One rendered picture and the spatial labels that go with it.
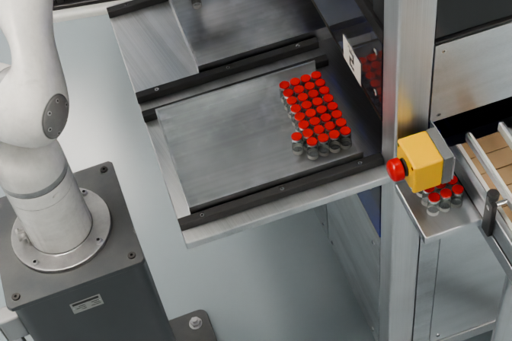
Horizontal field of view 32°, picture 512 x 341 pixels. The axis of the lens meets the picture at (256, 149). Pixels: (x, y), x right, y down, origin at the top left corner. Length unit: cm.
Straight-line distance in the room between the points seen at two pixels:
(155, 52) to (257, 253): 89
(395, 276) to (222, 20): 68
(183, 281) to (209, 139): 93
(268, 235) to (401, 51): 135
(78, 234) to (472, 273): 92
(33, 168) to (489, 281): 114
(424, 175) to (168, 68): 65
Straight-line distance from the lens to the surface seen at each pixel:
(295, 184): 164
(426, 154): 151
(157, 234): 272
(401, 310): 210
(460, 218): 162
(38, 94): 136
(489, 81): 157
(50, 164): 151
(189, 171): 171
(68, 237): 164
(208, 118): 179
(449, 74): 150
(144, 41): 198
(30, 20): 139
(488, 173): 159
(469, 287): 216
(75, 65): 327
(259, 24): 196
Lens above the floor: 221
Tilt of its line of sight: 51 degrees down
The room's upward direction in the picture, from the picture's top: 9 degrees counter-clockwise
